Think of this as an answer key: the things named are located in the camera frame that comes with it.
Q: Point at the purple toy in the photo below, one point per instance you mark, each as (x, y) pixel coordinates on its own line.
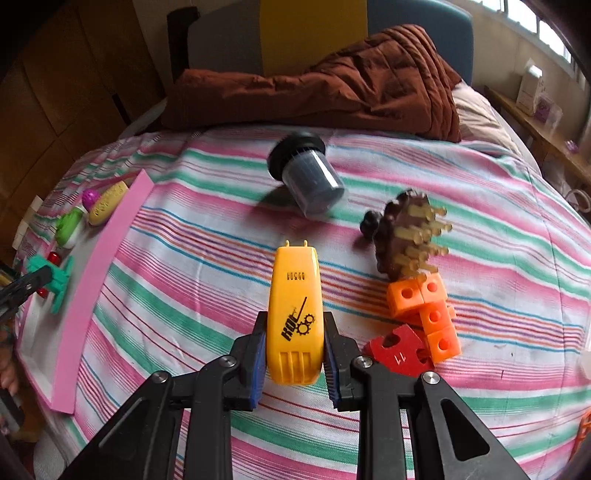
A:
(90, 198)

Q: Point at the green white toy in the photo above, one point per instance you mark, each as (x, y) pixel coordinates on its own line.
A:
(69, 226)

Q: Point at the orange linked cubes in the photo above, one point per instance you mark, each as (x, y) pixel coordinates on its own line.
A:
(434, 318)

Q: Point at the rust brown quilt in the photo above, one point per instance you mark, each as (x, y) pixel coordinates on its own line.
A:
(346, 87)

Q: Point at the red plastic toy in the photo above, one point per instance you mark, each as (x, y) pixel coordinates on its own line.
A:
(54, 256)

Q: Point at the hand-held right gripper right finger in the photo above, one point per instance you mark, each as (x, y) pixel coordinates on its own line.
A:
(330, 369)

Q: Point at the striped bed sheet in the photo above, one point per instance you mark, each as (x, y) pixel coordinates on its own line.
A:
(207, 230)

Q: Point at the wooden side desk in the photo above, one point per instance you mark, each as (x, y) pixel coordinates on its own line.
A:
(545, 134)

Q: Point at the beige pillow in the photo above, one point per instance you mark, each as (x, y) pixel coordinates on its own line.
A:
(480, 115)

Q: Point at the yellow corn toy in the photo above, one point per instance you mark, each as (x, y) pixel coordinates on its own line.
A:
(108, 205)

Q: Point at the green spool toy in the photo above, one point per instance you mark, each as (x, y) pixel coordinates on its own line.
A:
(51, 274)

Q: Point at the grey yellow blue headboard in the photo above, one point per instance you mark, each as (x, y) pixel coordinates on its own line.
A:
(300, 37)

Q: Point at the small purple object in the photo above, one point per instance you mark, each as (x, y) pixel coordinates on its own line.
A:
(572, 146)

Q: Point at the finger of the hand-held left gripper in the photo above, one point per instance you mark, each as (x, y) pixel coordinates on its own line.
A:
(23, 288)

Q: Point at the yellow plastic toy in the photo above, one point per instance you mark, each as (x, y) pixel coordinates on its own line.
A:
(295, 295)

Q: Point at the white box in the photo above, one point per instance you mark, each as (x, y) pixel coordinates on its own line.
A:
(528, 87)

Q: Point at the purple box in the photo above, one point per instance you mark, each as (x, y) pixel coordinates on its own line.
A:
(549, 110)

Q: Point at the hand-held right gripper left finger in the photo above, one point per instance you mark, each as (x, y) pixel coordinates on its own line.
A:
(258, 364)

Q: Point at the window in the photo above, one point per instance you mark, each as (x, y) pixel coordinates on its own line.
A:
(531, 23)

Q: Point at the brown spiky toy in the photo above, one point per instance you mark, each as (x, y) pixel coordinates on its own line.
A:
(392, 235)

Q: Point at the person's left hand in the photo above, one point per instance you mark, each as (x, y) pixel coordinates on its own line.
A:
(7, 374)

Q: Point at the black grey jar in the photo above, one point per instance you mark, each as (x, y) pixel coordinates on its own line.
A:
(309, 177)

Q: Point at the red puzzle piece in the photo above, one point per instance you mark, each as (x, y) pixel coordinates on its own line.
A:
(397, 350)

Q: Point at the pink white tray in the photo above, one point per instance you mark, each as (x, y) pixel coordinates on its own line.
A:
(106, 258)

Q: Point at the orange plastic toy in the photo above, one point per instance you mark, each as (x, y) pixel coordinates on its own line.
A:
(586, 434)

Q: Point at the wooden wardrobe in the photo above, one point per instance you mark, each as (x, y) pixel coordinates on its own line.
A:
(69, 69)

